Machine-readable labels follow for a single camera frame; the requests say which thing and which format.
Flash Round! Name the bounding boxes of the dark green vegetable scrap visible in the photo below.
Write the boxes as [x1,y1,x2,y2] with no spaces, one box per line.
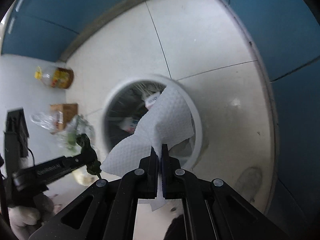
[76,134,102,179]

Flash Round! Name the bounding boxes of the white paper towel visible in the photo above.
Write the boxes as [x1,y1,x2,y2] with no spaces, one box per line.
[100,84,195,212]

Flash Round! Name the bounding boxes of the person's black trouser legs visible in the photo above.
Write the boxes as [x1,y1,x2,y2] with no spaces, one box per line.
[164,215,187,240]

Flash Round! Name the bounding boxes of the clear plastic bag with greens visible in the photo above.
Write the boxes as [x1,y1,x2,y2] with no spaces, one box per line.
[30,111,95,156]

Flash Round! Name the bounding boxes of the brown cardboard box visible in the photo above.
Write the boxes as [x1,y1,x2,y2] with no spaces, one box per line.
[50,103,78,131]

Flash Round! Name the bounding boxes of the white round trash bin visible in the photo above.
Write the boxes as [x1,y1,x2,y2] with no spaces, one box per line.
[101,75,203,177]

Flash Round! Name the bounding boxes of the cooking oil bottle yellow cap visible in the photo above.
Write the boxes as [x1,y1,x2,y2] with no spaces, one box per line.
[34,66,74,89]

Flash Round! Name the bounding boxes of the left grey slipper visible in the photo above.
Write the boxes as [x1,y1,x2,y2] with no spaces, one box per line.
[8,194,55,239]

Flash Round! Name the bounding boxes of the blue kitchen cabinets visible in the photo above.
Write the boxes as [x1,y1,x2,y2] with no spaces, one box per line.
[1,0,319,236]

